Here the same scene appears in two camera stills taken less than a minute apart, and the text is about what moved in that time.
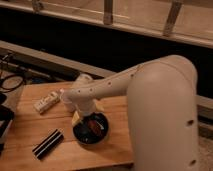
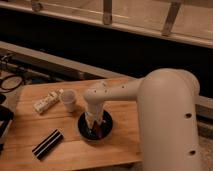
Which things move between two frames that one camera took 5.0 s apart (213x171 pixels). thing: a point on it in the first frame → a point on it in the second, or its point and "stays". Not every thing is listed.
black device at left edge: x=6 y=116 stays
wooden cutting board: x=42 y=133 stays
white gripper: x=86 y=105 → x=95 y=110
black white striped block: x=51 y=140 stays
